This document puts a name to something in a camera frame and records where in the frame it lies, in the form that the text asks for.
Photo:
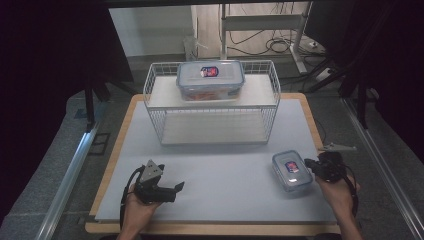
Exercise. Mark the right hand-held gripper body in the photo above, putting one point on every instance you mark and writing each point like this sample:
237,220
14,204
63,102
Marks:
330,166

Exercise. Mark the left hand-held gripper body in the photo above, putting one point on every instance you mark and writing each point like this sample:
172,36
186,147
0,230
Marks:
151,193

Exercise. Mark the small clear plastic food container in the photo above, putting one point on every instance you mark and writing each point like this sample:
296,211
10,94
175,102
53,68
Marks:
291,171

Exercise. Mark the large clear plastic food container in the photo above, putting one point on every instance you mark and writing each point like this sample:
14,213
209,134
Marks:
210,80

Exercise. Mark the person's left hand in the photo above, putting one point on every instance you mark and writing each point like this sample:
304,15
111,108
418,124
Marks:
138,211

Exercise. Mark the person's right hand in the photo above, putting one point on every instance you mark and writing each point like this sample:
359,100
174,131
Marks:
338,195

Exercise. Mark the pale grey table mat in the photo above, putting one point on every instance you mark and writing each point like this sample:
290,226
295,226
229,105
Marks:
216,180

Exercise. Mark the black metal stand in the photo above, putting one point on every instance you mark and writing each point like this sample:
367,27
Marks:
361,100
89,103

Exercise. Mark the white power strip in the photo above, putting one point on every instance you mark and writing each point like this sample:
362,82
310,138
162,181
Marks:
324,74

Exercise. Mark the black curtain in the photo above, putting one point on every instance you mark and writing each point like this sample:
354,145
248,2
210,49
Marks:
50,66
393,66

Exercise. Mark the clear plastic bag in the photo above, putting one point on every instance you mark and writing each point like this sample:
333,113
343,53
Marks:
191,48

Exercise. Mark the aluminium rail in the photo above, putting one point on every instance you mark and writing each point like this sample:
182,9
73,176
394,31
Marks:
66,186
383,173

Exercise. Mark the black square floor frame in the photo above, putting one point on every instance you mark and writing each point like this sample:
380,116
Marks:
99,144

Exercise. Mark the white metal desk frame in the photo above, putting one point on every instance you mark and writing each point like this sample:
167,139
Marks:
263,22

